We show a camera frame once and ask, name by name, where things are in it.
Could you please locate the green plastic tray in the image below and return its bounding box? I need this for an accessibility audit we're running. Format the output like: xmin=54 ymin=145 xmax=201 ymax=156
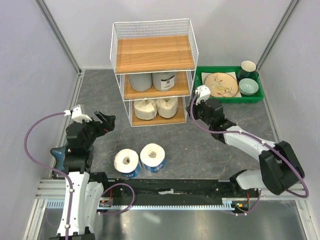
xmin=194 ymin=65 xmax=264 ymax=104

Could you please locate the aluminium frame rail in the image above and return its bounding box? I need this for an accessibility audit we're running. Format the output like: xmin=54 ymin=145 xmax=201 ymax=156
xmin=36 ymin=179 xmax=306 ymax=201

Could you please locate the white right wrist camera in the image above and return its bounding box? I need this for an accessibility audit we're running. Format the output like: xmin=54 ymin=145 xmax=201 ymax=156
xmin=195 ymin=85 xmax=211 ymax=105

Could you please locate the dark green ceramic cup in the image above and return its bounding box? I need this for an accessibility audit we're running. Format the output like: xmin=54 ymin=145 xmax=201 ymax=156
xmin=236 ymin=60 xmax=259 ymax=81

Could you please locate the grey paper towel roll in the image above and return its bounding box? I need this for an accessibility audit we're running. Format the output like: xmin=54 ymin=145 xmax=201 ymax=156
xmin=152 ymin=71 xmax=176 ymax=92

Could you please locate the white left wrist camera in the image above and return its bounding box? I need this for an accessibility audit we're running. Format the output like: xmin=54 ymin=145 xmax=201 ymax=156
xmin=63 ymin=104 xmax=92 ymax=124

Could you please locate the blue star shaped dish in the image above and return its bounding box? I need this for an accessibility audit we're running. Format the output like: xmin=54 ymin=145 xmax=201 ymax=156
xmin=50 ymin=145 xmax=68 ymax=172

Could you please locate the cream roll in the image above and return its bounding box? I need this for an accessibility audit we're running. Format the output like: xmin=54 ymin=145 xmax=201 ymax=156
xmin=156 ymin=97 xmax=178 ymax=119
xmin=133 ymin=99 xmax=158 ymax=121

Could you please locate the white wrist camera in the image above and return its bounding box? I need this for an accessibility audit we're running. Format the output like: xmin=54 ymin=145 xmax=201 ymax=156
xmin=195 ymin=85 xmax=211 ymax=105
xmin=63 ymin=104 xmax=92 ymax=124

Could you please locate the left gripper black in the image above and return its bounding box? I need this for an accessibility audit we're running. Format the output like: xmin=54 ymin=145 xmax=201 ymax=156
xmin=77 ymin=110 xmax=115 ymax=150

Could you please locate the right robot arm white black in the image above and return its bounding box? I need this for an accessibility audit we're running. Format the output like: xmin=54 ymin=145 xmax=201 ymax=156
xmin=187 ymin=97 xmax=310 ymax=198

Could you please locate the blue grey cable duct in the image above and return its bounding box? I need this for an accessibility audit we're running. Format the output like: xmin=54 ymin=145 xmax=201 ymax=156
xmin=46 ymin=198 xmax=251 ymax=210

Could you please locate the white wire wooden shelf rack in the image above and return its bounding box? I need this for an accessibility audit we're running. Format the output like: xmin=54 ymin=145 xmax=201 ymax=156
xmin=110 ymin=18 xmax=199 ymax=127

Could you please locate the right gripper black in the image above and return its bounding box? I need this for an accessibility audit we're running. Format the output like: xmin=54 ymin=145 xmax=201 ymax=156
xmin=185 ymin=95 xmax=213 ymax=127

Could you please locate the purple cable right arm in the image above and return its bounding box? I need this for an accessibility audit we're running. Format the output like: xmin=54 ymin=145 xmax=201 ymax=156
xmin=189 ymin=94 xmax=310 ymax=216

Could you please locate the light green ceramic bowl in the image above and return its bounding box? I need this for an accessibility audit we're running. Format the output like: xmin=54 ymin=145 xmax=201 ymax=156
xmin=238 ymin=78 xmax=259 ymax=96

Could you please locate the decorated ceramic plate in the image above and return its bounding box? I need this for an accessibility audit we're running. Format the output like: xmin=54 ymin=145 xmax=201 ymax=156
xmin=204 ymin=72 xmax=239 ymax=98

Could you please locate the blue roll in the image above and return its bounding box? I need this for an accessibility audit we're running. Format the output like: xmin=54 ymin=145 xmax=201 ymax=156
xmin=114 ymin=148 xmax=141 ymax=179
xmin=139 ymin=143 xmax=166 ymax=173

